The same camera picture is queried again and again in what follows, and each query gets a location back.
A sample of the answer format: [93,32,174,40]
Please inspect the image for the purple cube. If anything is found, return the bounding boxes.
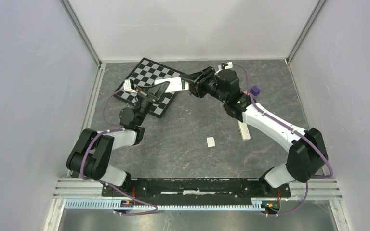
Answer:
[250,86,261,96]

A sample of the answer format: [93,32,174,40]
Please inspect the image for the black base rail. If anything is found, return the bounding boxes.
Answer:
[102,178,291,206]

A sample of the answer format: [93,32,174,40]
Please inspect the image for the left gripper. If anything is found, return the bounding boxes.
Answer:
[134,81,172,126]

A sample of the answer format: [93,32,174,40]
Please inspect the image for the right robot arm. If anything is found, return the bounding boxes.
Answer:
[180,66,331,196]

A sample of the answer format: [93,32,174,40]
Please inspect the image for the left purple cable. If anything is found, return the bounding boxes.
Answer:
[79,89,159,216]

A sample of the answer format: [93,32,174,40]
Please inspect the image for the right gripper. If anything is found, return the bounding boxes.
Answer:
[180,66,227,104]

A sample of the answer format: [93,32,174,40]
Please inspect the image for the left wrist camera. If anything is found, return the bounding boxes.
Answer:
[123,78,137,94]

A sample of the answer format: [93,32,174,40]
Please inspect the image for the long white remote control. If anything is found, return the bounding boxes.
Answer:
[237,121,251,141]

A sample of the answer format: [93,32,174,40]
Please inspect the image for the short remote battery cover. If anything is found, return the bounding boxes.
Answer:
[206,137,215,147]

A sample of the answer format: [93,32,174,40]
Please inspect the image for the white slotted cable duct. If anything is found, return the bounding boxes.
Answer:
[65,199,265,212]

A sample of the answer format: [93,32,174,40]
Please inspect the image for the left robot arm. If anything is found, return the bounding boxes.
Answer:
[66,80,170,196]

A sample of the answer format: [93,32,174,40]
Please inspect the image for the short white remote control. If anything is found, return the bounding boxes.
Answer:
[154,77,190,93]

